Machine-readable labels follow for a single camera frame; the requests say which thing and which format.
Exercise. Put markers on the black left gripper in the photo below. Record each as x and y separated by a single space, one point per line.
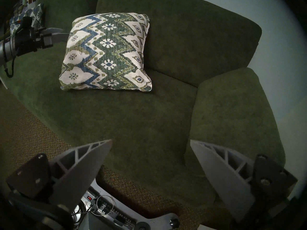
31 40

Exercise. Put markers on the black base caster knob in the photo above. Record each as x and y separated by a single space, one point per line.
174 222

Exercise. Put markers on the zigzag patterned throw pillow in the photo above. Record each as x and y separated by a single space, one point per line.
108 52

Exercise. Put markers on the green sofa armrest cushion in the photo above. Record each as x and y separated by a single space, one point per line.
235 117

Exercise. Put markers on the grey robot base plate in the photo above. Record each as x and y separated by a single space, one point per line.
163 220

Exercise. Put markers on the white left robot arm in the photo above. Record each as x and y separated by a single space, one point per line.
6 51

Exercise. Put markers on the black round base disc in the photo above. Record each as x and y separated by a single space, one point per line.
142 226

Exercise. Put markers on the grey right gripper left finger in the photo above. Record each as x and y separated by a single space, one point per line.
76 174

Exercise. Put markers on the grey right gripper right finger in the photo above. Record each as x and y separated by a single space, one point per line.
223 179

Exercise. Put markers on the black power strip box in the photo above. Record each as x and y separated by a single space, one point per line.
120 214

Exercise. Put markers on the dark green fabric sofa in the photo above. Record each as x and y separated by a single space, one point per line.
144 117

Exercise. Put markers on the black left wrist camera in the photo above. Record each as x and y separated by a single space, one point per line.
26 22

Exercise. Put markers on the diamond patterned throw pillow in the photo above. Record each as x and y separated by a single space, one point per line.
36 15

